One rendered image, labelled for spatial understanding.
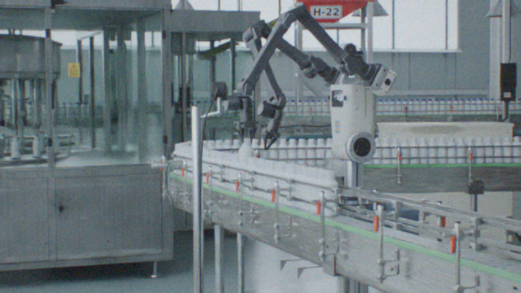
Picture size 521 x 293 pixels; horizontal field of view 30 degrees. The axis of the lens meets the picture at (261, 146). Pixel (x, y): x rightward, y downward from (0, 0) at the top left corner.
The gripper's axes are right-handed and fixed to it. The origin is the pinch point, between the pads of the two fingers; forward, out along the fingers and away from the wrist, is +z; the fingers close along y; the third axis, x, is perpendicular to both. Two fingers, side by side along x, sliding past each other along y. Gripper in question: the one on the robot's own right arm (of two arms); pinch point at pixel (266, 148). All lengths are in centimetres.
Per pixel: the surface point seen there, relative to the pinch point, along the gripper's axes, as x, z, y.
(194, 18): 62, -132, -490
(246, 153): -19.7, 7.2, 30.9
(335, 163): 83, -13, -102
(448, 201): 281, -32, -292
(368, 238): -16, 28, 166
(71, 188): -31, 58, -301
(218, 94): -71, -2, 135
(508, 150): 186, -57, -82
